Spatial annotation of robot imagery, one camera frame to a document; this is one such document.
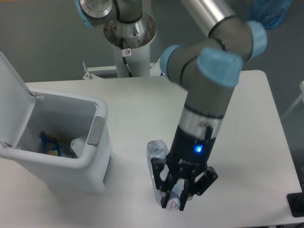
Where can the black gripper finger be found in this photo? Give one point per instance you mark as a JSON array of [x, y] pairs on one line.
[[196, 184], [167, 199]]

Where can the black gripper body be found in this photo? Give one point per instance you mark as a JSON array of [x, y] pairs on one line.
[[188, 156]]

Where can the crushed clear plastic bottle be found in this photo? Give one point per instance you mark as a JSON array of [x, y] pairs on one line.
[[159, 149]]

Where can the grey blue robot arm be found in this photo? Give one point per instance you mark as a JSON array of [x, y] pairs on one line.
[[209, 71]]

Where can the white trash can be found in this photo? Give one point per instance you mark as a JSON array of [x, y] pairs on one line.
[[60, 137]]

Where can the white trash can lid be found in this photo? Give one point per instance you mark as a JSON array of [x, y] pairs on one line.
[[20, 117]]

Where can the black device at edge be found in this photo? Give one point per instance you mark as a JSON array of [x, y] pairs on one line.
[[296, 204]]

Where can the blue snack wrapper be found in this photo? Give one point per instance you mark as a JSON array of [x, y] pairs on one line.
[[50, 145]]

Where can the blue water jug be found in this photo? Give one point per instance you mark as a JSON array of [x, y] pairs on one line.
[[269, 13]]

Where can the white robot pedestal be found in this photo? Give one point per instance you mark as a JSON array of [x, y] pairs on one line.
[[131, 47]]

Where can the white frame at right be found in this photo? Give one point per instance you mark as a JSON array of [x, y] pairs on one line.
[[298, 100]]

